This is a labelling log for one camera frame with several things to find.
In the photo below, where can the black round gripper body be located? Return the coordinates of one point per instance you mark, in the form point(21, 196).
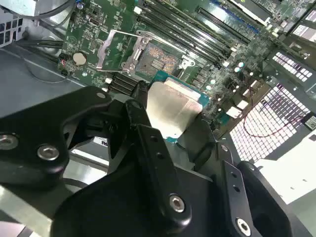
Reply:
point(111, 212)

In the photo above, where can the silver CPU with green edge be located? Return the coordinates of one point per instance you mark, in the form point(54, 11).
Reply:
point(170, 108)

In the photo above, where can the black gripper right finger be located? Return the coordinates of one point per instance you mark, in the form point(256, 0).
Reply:
point(230, 168)

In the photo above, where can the metal socket cover frame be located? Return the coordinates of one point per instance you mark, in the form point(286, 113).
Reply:
point(102, 54)

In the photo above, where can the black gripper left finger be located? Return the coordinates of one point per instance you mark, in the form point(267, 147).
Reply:
point(37, 128)

